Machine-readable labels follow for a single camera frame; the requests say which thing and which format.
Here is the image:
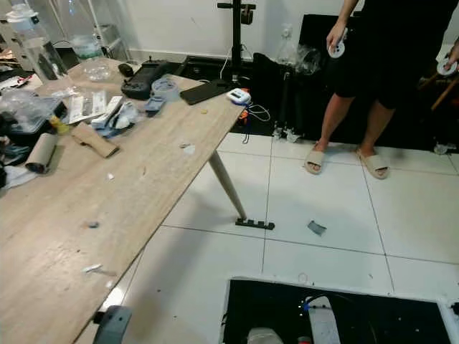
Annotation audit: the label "person right hand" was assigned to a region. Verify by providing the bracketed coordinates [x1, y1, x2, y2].
[326, 20, 349, 49]

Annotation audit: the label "person left hand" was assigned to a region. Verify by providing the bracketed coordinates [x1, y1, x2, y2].
[446, 39, 459, 71]

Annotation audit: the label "white ring controller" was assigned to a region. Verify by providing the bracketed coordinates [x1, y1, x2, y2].
[328, 39, 347, 59]
[436, 57, 459, 77]

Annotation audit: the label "grey crumpled trash scrap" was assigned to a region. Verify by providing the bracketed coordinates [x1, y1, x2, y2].
[307, 221, 328, 237]

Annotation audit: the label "clear plastic bag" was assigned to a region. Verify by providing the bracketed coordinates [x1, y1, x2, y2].
[280, 43, 323, 75]

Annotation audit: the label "clear water bottle white lid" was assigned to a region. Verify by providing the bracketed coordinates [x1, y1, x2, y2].
[7, 4, 77, 95]

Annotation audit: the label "person in black clothes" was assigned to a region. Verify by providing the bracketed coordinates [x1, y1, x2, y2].
[301, 0, 459, 180]

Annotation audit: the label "clear plastic container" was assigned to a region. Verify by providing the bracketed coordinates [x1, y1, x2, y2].
[0, 90, 65, 133]

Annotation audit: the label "clear plastic bottle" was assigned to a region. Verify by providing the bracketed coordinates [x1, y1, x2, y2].
[68, 0, 115, 82]

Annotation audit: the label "black tripod stand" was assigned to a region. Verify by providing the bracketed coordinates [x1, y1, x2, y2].
[217, 0, 257, 90]

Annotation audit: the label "white paper packets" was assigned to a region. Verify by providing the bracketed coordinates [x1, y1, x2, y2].
[68, 92, 108, 124]

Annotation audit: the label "cardboard tube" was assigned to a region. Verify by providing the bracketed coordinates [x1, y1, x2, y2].
[25, 133, 58, 174]

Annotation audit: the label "white device blue screen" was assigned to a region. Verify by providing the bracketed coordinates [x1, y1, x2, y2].
[226, 87, 253, 106]

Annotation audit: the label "beige sandal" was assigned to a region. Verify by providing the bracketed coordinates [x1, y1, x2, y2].
[303, 148, 327, 176]
[357, 148, 390, 180]

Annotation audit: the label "brown cardboard piece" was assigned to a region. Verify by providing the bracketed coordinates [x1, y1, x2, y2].
[70, 122, 120, 158]

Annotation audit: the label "blue white packet pile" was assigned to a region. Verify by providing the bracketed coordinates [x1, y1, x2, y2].
[93, 97, 141, 138]

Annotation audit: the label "black flat phone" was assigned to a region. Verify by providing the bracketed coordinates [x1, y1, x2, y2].
[179, 79, 234, 106]

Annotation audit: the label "black handheld controller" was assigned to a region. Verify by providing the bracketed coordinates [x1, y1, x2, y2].
[120, 61, 173, 101]

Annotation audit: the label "beige table leg black foot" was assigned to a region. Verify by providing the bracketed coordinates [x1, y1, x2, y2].
[208, 149, 275, 231]

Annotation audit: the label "white wire shelf rack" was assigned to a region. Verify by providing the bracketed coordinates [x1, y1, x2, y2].
[0, 0, 133, 64]

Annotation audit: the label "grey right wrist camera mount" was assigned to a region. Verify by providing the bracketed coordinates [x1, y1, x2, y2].
[303, 294, 332, 313]

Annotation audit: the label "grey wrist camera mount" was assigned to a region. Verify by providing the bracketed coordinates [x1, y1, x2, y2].
[303, 294, 332, 313]
[93, 305, 133, 344]

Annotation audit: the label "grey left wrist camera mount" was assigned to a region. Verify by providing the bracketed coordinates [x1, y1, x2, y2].
[93, 305, 133, 344]

